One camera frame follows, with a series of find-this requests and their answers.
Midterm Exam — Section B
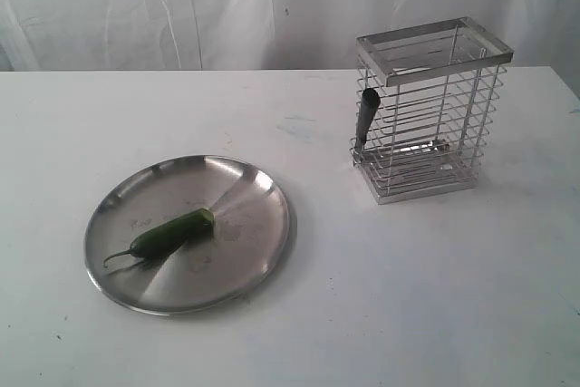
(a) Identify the black handled knife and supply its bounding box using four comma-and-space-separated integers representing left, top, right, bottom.
354, 88, 381, 153

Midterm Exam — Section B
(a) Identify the round stainless steel plate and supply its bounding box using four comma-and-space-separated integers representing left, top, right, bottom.
84, 155, 294, 316

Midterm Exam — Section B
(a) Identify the white backdrop curtain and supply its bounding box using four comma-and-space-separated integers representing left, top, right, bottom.
1, 0, 579, 71

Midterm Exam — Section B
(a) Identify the wire mesh utensil holder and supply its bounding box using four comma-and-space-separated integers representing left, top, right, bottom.
350, 16, 514, 204

